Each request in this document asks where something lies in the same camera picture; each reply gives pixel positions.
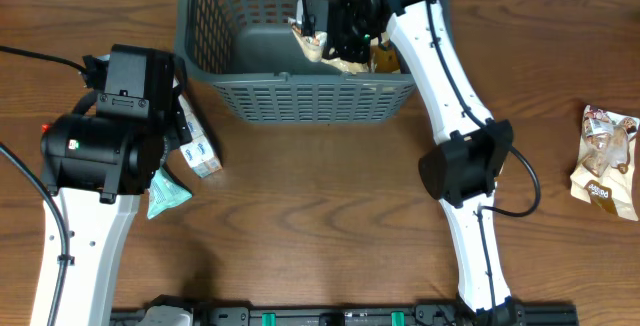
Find grey plastic basket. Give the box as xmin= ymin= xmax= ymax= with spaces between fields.
xmin=174 ymin=0 xmax=416 ymax=123

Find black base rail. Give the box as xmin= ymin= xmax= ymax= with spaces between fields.
xmin=109 ymin=294 xmax=581 ymax=326

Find small teal snack packet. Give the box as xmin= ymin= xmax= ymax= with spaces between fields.
xmin=147 ymin=167 xmax=192 ymax=220

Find beige snack bag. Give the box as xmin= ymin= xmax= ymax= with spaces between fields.
xmin=570 ymin=105 xmax=639 ymax=221
xmin=288 ymin=18 xmax=370 ymax=74
xmin=369 ymin=41 xmax=401 ymax=73

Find white patterned carton box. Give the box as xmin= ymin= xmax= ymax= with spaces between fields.
xmin=178 ymin=95 xmax=222 ymax=178

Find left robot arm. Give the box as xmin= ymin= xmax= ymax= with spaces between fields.
xmin=30 ymin=44 xmax=192 ymax=325

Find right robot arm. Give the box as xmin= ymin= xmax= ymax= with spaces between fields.
xmin=295 ymin=0 xmax=517 ymax=325

